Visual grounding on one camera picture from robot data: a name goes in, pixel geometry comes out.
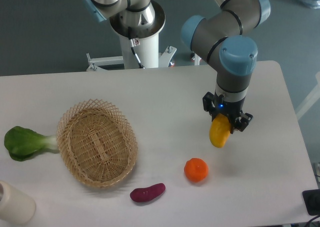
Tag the green bok choy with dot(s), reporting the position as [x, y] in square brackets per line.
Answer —
[23, 143]

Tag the woven bamboo basket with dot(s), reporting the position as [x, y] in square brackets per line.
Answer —
[97, 143]

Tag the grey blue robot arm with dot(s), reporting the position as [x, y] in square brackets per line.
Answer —
[220, 41]

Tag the white cylindrical bottle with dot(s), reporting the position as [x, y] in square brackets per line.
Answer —
[16, 207]

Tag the purple sweet potato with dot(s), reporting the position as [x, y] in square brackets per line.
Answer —
[147, 194]

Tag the orange tangerine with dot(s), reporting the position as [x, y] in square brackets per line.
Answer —
[196, 170]

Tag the yellow mango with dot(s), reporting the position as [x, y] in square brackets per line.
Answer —
[220, 131]

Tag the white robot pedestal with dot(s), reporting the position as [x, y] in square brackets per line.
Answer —
[138, 33]

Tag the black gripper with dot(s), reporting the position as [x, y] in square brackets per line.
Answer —
[215, 105]

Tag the white frame bar right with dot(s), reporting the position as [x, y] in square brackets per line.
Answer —
[309, 100]

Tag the black device at edge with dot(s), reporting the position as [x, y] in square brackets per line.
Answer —
[312, 201]

